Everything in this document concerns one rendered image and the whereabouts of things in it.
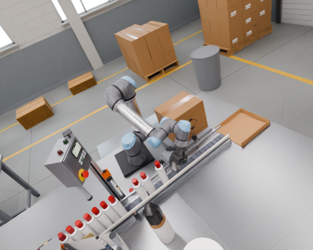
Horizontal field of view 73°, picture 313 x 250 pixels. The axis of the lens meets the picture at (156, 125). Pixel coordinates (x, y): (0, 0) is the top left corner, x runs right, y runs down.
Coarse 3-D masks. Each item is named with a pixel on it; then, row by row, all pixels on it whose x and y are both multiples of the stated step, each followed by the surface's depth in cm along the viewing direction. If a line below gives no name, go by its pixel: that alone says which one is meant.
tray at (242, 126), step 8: (240, 112) 176; (248, 112) 169; (224, 120) 169; (232, 120) 172; (240, 120) 169; (248, 120) 166; (256, 120) 164; (264, 120) 159; (224, 128) 167; (232, 128) 165; (240, 128) 162; (248, 128) 160; (256, 128) 157; (232, 136) 159; (240, 136) 156; (248, 136) 154; (240, 144) 151
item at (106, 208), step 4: (100, 204) 118; (104, 204) 117; (108, 204) 121; (104, 208) 118; (108, 208) 119; (112, 208) 123; (104, 212) 120; (108, 212) 120; (112, 212) 122; (116, 212) 127; (108, 216) 123; (112, 216) 123; (116, 216) 126; (112, 220) 126; (116, 220) 126
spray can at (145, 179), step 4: (144, 172) 126; (144, 176) 125; (148, 176) 128; (144, 180) 126; (148, 180) 127; (144, 184) 128; (148, 184) 128; (152, 184) 132; (148, 188) 131; (152, 188) 132; (152, 192) 134
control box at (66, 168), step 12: (60, 144) 103; (72, 144) 102; (60, 156) 96; (72, 156) 100; (48, 168) 96; (60, 168) 96; (72, 168) 98; (84, 168) 108; (60, 180) 102; (72, 180) 102; (84, 180) 106
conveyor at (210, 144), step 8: (224, 136) 155; (208, 144) 154; (200, 152) 151; (192, 160) 147; (200, 160) 145; (168, 176) 143; (160, 184) 141; (160, 192) 136; (136, 200) 137; (128, 208) 134; (120, 224) 128
